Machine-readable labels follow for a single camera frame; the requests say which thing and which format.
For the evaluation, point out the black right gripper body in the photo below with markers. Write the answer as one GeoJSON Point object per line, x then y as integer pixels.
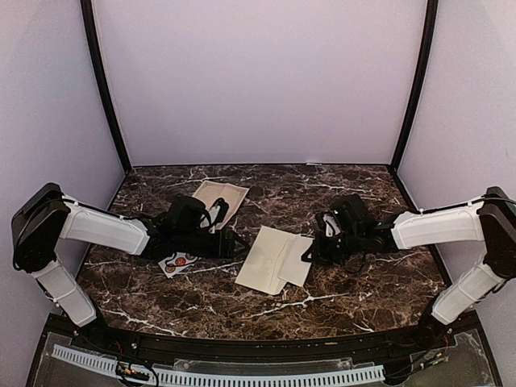
{"type": "Point", "coordinates": [336, 251]}

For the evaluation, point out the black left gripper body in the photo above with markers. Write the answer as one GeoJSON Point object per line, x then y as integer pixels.
{"type": "Point", "coordinates": [215, 250]}

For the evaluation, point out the cream paper envelope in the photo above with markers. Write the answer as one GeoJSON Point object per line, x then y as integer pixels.
{"type": "Point", "coordinates": [274, 260]}

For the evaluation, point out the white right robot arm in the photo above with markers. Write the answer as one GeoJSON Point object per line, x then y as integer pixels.
{"type": "Point", "coordinates": [489, 219]}

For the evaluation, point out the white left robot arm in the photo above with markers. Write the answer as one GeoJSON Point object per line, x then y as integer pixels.
{"type": "Point", "coordinates": [188, 226]}

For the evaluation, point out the white sticker sheet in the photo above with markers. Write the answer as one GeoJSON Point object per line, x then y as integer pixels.
{"type": "Point", "coordinates": [176, 263]}

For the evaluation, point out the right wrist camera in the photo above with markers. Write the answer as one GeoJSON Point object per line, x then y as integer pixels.
{"type": "Point", "coordinates": [328, 224]}

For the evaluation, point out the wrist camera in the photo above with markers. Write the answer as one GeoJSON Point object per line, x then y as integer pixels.
{"type": "Point", "coordinates": [328, 224]}
{"type": "Point", "coordinates": [217, 213]}

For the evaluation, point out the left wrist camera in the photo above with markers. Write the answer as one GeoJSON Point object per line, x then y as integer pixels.
{"type": "Point", "coordinates": [217, 213]}

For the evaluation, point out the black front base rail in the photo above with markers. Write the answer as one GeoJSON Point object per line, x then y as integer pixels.
{"type": "Point", "coordinates": [389, 346]}

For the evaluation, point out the white slotted cable duct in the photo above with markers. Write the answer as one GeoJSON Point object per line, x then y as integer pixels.
{"type": "Point", "coordinates": [209, 373]}

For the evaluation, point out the black right corner post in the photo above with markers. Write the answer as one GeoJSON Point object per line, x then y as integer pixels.
{"type": "Point", "coordinates": [417, 85]}

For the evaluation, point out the black corner post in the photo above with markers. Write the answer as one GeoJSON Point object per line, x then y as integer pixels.
{"type": "Point", "coordinates": [417, 85]}
{"type": "Point", "coordinates": [91, 33]}

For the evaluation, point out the black left corner post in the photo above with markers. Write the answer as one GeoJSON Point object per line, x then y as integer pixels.
{"type": "Point", "coordinates": [91, 33]}

